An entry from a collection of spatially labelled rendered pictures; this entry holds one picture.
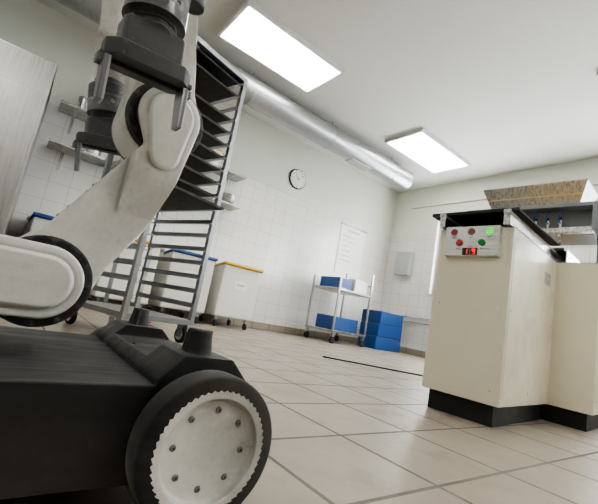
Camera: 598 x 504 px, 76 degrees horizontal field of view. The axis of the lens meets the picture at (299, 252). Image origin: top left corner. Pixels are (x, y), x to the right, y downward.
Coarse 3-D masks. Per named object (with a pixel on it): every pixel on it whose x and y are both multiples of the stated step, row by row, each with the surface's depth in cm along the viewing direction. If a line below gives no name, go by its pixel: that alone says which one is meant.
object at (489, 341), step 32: (512, 256) 162; (544, 256) 193; (448, 288) 178; (480, 288) 168; (512, 288) 161; (544, 288) 192; (448, 320) 174; (480, 320) 164; (512, 320) 161; (544, 320) 193; (448, 352) 171; (480, 352) 161; (512, 352) 162; (544, 352) 193; (448, 384) 167; (480, 384) 158; (512, 384) 162; (544, 384) 193; (480, 416) 158; (512, 416) 170
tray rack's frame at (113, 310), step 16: (208, 48) 235; (224, 64) 246; (240, 80) 261; (112, 160) 251; (112, 272) 258; (144, 272) 275; (96, 304) 223; (112, 304) 251; (112, 320) 201; (160, 320) 217; (176, 320) 226
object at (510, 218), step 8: (504, 216) 165; (512, 216) 164; (504, 224) 164; (512, 224) 164; (520, 224) 171; (528, 232) 179; (536, 240) 187; (544, 248) 196; (552, 248) 206; (552, 256) 206; (560, 256) 217
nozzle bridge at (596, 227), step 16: (496, 208) 240; (528, 208) 226; (544, 208) 221; (560, 208) 216; (576, 208) 212; (592, 208) 209; (544, 224) 226; (576, 224) 214; (592, 224) 202; (576, 240) 223; (592, 240) 218
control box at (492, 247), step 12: (456, 228) 179; (468, 228) 175; (480, 228) 171; (456, 240) 178; (468, 240) 174; (492, 240) 166; (444, 252) 181; (456, 252) 176; (468, 252) 172; (480, 252) 168; (492, 252) 165
